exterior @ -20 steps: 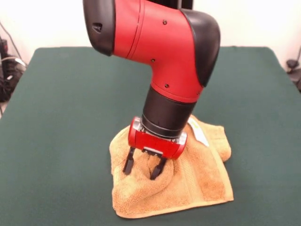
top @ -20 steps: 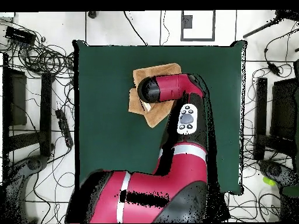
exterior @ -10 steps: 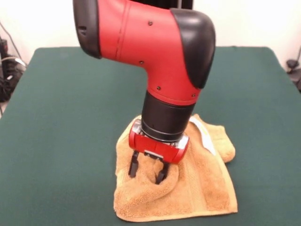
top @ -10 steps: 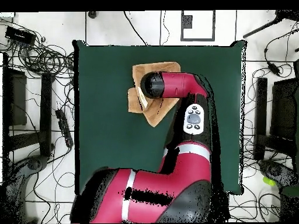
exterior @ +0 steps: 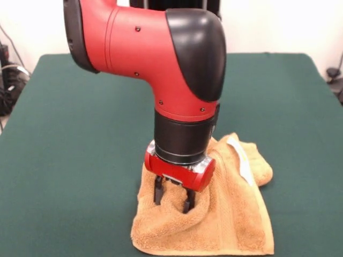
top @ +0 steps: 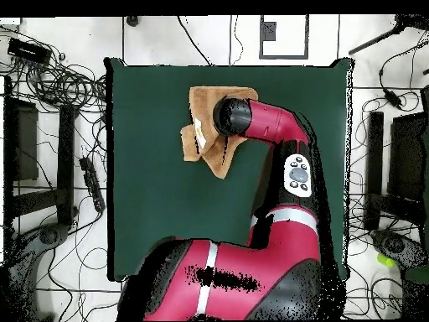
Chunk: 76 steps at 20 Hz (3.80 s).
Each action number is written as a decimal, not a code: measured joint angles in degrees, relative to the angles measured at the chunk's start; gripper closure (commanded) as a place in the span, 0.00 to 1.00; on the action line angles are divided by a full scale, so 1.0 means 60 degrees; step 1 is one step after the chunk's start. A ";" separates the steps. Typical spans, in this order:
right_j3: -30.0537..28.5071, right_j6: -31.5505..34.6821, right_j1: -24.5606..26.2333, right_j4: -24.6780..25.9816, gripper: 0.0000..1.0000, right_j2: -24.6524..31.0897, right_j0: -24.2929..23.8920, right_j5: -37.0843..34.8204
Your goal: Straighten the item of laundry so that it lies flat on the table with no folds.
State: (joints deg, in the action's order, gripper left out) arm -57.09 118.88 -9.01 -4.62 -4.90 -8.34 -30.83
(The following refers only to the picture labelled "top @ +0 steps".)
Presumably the black cable tangle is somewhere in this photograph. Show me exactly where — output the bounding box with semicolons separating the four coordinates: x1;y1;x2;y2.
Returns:
0;26;108;117
348;90;423;175

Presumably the grey square floor frame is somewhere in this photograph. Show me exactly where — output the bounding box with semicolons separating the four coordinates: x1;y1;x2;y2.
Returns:
258;14;310;60

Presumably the dark grey stand base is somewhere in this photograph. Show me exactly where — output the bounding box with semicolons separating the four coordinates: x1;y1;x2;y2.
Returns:
6;222;71;321
370;229;428;269

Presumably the thin black floor cable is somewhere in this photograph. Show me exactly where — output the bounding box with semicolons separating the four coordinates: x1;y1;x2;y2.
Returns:
228;14;245;66

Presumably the tan terry towel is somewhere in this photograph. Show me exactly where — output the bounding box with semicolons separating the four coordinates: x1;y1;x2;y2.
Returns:
179;86;260;180

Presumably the black network switch box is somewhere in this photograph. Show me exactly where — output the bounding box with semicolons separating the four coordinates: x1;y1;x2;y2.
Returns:
7;37;53;65

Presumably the black metal stand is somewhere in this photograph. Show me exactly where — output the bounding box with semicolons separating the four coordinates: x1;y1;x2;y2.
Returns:
3;75;80;229
363;110;429;232

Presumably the black power adapter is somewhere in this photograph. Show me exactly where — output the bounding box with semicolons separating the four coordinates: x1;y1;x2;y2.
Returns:
383;88;403;110

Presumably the small bright green object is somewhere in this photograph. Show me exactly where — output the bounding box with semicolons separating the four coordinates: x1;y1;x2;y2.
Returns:
376;253;396;268

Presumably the black power strip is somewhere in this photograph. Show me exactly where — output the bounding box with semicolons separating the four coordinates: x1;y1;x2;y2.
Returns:
79;156;106;213

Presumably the black tripod pole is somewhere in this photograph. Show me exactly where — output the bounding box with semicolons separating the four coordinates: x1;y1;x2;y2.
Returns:
348;14;429;56

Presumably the dark green table cloth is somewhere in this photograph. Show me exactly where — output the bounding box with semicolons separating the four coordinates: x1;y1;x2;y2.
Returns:
104;57;355;282

